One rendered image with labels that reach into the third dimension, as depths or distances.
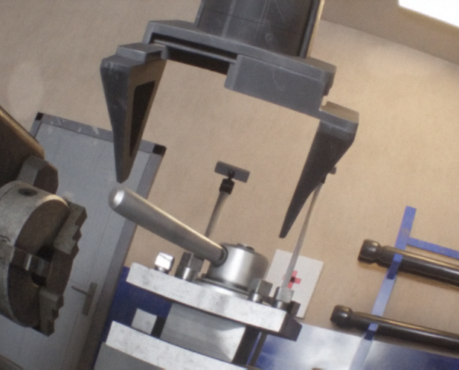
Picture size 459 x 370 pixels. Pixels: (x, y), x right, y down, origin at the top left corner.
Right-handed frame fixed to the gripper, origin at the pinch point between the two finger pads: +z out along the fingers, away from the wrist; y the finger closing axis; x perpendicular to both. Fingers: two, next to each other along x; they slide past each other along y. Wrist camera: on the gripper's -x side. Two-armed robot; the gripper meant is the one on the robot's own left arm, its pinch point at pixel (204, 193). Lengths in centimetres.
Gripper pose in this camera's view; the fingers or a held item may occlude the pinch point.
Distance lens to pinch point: 38.7
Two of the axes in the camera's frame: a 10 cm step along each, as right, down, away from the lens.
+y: -9.4, -3.1, 1.3
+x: -2.1, 2.3, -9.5
